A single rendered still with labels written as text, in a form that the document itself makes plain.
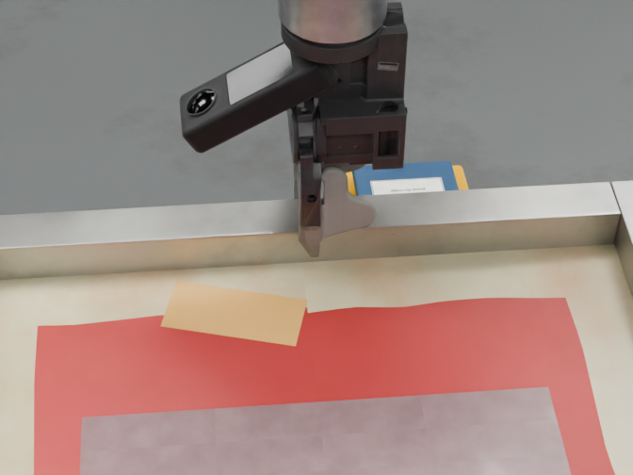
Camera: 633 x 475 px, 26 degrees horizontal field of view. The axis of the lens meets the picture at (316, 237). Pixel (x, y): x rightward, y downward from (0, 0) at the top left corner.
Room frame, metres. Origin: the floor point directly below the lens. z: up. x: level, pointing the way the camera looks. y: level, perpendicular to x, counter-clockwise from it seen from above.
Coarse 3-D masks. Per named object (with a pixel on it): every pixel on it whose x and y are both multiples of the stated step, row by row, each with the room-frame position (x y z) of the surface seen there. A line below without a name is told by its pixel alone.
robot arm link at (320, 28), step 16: (288, 0) 0.80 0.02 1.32; (304, 0) 0.79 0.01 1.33; (320, 0) 0.79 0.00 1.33; (336, 0) 0.79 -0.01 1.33; (352, 0) 0.79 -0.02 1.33; (368, 0) 0.80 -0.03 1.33; (384, 0) 0.81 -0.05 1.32; (288, 16) 0.80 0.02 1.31; (304, 16) 0.79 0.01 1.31; (320, 16) 0.79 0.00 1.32; (336, 16) 0.79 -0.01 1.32; (352, 16) 0.79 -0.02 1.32; (368, 16) 0.80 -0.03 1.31; (384, 16) 0.82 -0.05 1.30; (304, 32) 0.80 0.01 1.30; (320, 32) 0.79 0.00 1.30; (336, 32) 0.79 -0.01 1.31; (352, 32) 0.79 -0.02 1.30; (368, 32) 0.80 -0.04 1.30
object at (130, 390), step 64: (128, 320) 0.77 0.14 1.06; (64, 384) 0.71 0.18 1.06; (128, 384) 0.71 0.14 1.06; (192, 384) 0.71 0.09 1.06; (256, 384) 0.71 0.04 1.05; (64, 448) 0.65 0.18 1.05; (128, 448) 0.65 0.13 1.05; (192, 448) 0.65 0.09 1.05; (256, 448) 0.65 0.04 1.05; (320, 448) 0.65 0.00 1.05
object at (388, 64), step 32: (288, 32) 0.81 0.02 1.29; (384, 32) 0.82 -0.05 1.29; (352, 64) 0.82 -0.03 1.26; (384, 64) 0.82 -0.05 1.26; (320, 96) 0.82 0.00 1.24; (352, 96) 0.82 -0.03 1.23; (384, 96) 0.82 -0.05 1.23; (320, 128) 0.81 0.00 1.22; (352, 128) 0.80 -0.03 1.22; (384, 128) 0.81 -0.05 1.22; (320, 160) 0.81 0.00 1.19; (352, 160) 0.82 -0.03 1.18; (384, 160) 0.81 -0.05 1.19
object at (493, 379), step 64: (320, 320) 0.77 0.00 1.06; (384, 320) 0.77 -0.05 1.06; (448, 320) 0.77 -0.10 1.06; (512, 320) 0.77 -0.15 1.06; (320, 384) 0.71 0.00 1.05; (384, 384) 0.71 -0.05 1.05; (448, 384) 0.71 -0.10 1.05; (512, 384) 0.71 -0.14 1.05; (576, 384) 0.71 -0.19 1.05; (384, 448) 0.66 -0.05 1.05; (448, 448) 0.66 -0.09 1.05; (512, 448) 0.66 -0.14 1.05; (576, 448) 0.66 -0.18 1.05
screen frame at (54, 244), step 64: (448, 192) 0.88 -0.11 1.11; (512, 192) 0.88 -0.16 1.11; (576, 192) 0.88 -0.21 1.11; (0, 256) 0.81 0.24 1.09; (64, 256) 0.81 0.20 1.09; (128, 256) 0.82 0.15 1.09; (192, 256) 0.82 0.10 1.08; (256, 256) 0.83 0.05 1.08; (320, 256) 0.83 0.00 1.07; (384, 256) 0.84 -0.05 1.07
